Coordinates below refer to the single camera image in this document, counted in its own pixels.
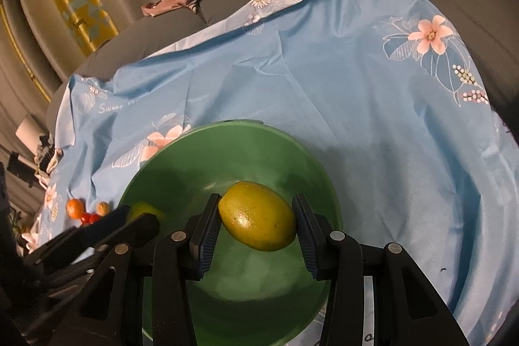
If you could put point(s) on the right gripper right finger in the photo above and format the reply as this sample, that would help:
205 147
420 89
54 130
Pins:
408 310

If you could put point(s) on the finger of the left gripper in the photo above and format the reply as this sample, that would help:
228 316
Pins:
110 230

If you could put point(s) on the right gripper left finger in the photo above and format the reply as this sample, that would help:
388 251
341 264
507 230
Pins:
108 310

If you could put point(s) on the green oval fruit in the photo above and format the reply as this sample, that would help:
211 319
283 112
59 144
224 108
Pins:
140 208

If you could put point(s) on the tan longan fruit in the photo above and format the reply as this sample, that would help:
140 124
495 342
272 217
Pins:
103 208

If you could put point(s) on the red cherry tomato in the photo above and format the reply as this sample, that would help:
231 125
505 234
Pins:
85 218
94 218

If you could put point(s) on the smooth orange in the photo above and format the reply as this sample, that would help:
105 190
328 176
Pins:
75 208

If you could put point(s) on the yellow-green oval fruit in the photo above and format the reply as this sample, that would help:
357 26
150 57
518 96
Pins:
257 216

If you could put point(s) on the white cylindrical lamp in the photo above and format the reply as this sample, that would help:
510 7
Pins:
29 132

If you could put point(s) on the green bowl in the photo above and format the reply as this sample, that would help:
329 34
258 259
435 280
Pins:
248 297

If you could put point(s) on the light blue floral cloth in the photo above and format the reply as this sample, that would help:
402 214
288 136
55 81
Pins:
383 92

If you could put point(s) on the black camera tripod device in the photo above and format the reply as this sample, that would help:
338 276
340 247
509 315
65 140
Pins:
26 171

